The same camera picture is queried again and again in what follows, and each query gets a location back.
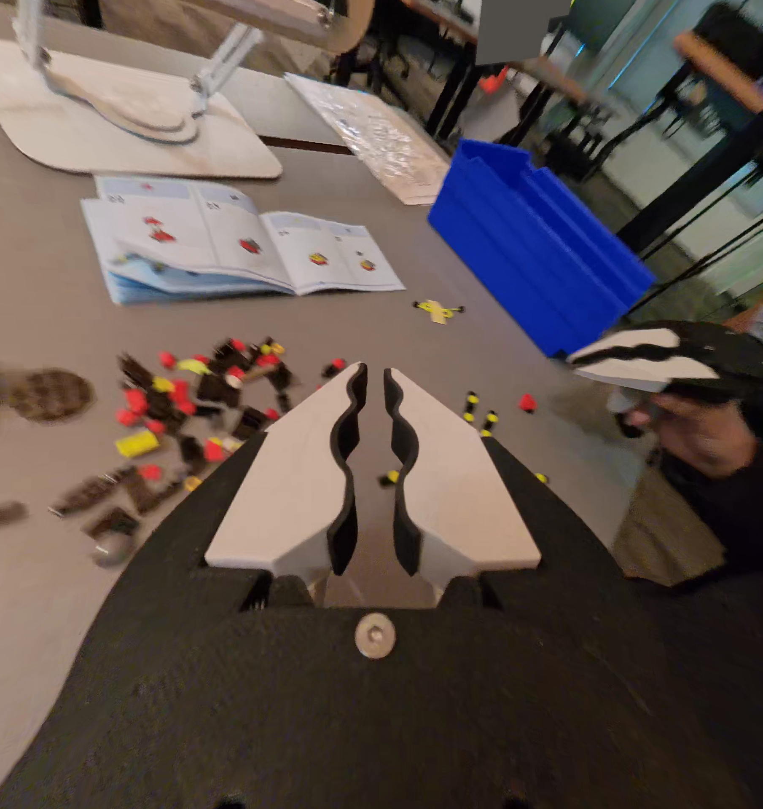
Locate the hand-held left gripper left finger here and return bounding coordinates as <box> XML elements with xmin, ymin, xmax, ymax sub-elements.
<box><xmin>204</xmin><ymin>362</ymin><xmax>368</xmax><ymax>608</ymax></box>

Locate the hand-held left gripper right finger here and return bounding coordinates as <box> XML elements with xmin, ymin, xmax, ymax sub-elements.
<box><xmin>383</xmin><ymin>368</ymin><xmax>542</xmax><ymax>608</ymax></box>

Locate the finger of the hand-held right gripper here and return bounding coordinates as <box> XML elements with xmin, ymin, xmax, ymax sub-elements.
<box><xmin>572</xmin><ymin>355</ymin><xmax>723</xmax><ymax>394</ymax></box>
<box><xmin>567</xmin><ymin>325</ymin><xmax>682</xmax><ymax>369</ymax></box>

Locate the pile of lego pieces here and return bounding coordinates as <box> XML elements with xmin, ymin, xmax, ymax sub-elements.
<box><xmin>48</xmin><ymin>335</ymin><xmax>301</xmax><ymax>570</ymax></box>

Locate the person's right forearm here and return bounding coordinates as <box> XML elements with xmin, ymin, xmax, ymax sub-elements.
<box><xmin>663</xmin><ymin>404</ymin><xmax>763</xmax><ymax>577</ymax></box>

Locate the black yellow lego spider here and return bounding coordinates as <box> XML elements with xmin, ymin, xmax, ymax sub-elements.
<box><xmin>378</xmin><ymin>390</ymin><xmax>551</xmax><ymax>489</ymax></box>

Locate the black round lego plate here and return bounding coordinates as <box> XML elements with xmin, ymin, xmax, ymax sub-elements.
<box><xmin>7</xmin><ymin>368</ymin><xmax>97</xmax><ymax>423</ymax></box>

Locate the lego instruction booklet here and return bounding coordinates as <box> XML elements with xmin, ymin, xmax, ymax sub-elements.
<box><xmin>80</xmin><ymin>176</ymin><xmax>408</xmax><ymax>308</ymax></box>

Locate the person's right hand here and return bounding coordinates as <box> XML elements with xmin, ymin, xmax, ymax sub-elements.
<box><xmin>625</xmin><ymin>393</ymin><xmax>760</xmax><ymax>480</ymax></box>

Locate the blue plastic bin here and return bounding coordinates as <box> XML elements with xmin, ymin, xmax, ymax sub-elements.
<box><xmin>427</xmin><ymin>139</ymin><xmax>658</xmax><ymax>360</ymax></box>

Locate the wooden desk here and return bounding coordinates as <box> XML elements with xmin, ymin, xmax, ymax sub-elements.
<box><xmin>615</xmin><ymin>30</ymin><xmax>763</xmax><ymax>255</ymax></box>
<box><xmin>413</xmin><ymin>0</ymin><xmax>600</xmax><ymax>143</ymax></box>

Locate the clear plastic bag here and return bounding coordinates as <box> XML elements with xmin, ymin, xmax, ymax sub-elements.
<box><xmin>284</xmin><ymin>71</ymin><xmax>452</xmax><ymax>207</ymax></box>

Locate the black bag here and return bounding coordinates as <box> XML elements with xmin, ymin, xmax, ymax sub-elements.
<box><xmin>691</xmin><ymin>3</ymin><xmax>763</xmax><ymax>72</ymax></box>

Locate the yellow cord with tape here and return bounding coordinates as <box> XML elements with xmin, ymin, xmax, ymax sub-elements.
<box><xmin>411</xmin><ymin>298</ymin><xmax>466</xmax><ymax>326</ymax></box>

